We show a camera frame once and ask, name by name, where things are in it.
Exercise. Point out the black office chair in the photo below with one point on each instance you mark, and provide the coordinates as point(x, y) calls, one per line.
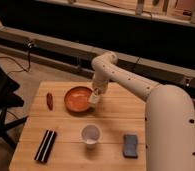
point(8, 99)

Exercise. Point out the red sausage toy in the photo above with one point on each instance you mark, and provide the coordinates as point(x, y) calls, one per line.
point(49, 100)

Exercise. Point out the white plastic cup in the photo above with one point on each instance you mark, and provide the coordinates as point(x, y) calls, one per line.
point(90, 135)

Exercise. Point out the white plastic bottle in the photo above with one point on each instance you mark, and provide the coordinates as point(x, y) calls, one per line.
point(94, 100)

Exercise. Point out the black white striped box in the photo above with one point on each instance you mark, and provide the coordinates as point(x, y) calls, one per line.
point(45, 146)

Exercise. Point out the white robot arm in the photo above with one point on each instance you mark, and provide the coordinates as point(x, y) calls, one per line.
point(169, 113)

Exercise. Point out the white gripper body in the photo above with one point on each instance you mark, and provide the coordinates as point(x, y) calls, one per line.
point(99, 89)

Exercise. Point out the orange ceramic bowl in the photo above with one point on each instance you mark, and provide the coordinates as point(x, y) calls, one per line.
point(76, 99)

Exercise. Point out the blue sponge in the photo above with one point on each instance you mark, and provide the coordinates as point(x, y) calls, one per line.
point(130, 146)

